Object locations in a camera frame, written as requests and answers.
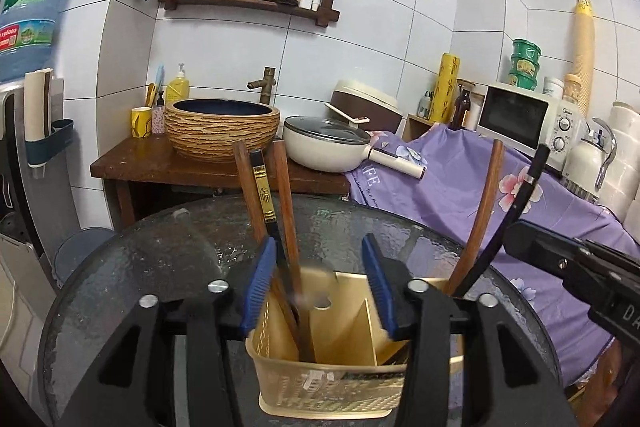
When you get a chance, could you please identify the yellow roll of wrap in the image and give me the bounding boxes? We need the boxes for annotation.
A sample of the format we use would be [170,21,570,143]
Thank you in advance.
[427,53,460,124]

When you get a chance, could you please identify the black chopstick gold band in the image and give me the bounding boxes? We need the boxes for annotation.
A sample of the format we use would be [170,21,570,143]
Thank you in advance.
[452,144,550,298]

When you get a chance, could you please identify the cream plastic utensil holder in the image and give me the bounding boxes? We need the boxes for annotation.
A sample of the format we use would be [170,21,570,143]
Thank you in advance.
[244,267,467,422]

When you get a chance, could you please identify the brown white rice cooker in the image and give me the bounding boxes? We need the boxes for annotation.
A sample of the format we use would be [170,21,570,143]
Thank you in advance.
[326,80,402,133]

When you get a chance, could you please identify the blue water jug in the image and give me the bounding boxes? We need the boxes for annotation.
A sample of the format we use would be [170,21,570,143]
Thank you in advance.
[1,0,66,82]

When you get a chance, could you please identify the white electric kettle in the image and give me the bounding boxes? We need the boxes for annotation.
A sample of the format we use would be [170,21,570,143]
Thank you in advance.
[561,118,617,202]

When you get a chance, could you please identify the yellow mug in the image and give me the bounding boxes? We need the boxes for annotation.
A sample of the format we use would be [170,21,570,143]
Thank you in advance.
[130,106,152,139]

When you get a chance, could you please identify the small patterned pump bottle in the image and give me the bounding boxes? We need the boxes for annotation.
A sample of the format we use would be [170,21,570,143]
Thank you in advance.
[151,91,165,134]

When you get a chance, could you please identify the black chopstick gold tip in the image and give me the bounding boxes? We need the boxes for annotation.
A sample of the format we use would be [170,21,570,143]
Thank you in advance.
[250,150,299,326]

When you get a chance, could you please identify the brass faucet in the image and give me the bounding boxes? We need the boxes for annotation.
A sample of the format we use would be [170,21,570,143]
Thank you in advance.
[246,67,276,105]

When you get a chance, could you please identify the stacked white paper bowls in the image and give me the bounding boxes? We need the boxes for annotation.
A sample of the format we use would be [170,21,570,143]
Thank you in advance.
[599,102,639,242]

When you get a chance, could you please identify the white microwave oven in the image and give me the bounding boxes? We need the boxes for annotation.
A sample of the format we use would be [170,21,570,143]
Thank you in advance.
[476,83,587,173]

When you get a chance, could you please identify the grey trash bin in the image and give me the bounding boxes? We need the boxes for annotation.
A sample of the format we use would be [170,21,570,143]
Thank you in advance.
[53,227,116,287]

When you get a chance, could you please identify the woven pattern basin sink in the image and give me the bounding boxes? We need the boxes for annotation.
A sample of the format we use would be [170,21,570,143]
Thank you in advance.
[165,98,281,162]

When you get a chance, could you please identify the yellow soap dispenser bottle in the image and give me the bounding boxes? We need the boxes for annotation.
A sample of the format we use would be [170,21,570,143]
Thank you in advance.
[165,63,190,104]

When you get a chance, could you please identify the light brown wooden chopstick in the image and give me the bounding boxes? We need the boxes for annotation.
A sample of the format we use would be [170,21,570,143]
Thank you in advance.
[444,140,504,296]

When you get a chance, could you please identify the dark wooden counter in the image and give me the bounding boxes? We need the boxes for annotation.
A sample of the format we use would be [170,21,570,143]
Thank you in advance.
[90,135,349,228]

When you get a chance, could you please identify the purple floral cloth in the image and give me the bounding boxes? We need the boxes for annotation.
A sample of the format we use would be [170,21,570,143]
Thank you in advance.
[344,121,640,388]

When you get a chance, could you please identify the water dispenser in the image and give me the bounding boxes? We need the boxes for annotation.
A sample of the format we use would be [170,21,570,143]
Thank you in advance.
[1,80,78,286]

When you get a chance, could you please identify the cream frying pan with lid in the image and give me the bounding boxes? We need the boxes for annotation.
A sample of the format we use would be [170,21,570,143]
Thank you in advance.
[282,116,425,180]

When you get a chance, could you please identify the operator hand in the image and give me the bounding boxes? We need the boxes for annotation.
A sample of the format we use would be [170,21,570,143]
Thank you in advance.
[576,340,623,427]

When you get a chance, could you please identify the tall stack paper cups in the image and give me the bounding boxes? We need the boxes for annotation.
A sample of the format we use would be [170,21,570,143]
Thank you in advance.
[573,0,596,116]

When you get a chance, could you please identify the paper cup holder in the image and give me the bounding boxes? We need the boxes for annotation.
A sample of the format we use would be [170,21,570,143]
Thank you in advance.
[23,68,74,179]

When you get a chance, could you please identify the brown glass bottle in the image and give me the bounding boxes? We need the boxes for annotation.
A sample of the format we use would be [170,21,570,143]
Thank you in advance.
[449,89,471,130]

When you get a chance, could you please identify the green stacked containers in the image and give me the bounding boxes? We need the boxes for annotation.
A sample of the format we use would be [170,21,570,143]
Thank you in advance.
[508,39,541,91]

